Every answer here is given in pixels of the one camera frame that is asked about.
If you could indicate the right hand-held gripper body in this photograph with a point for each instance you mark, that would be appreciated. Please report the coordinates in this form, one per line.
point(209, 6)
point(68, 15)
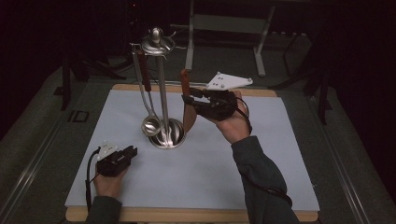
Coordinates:
point(219, 105)

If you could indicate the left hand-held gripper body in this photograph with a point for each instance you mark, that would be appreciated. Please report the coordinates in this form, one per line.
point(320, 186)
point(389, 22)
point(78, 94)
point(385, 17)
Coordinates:
point(113, 165)

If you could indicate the black rectangular floor frame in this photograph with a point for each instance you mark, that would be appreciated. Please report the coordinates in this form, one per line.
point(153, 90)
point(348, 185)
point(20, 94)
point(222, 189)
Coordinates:
point(78, 116)

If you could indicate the steel utensil rack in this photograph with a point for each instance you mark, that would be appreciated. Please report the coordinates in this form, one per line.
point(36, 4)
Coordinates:
point(162, 93)

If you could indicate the black metal stand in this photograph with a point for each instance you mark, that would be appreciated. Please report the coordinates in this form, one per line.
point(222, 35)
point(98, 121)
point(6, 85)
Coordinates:
point(66, 84)
point(323, 93)

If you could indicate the person's left hand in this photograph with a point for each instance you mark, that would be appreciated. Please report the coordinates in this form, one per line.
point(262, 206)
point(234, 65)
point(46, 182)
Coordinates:
point(109, 185)

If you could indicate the large steel ladle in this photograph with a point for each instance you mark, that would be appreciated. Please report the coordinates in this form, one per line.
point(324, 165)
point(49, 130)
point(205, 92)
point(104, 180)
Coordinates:
point(138, 77)

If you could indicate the white metal stand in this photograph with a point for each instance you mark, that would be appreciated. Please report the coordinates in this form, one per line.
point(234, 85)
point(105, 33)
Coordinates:
point(230, 23)

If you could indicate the person's right hand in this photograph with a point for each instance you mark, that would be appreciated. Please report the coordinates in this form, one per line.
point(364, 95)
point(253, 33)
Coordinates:
point(235, 127)

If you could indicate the white table mat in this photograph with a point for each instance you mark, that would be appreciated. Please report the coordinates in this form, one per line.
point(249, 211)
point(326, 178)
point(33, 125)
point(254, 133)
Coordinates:
point(193, 180)

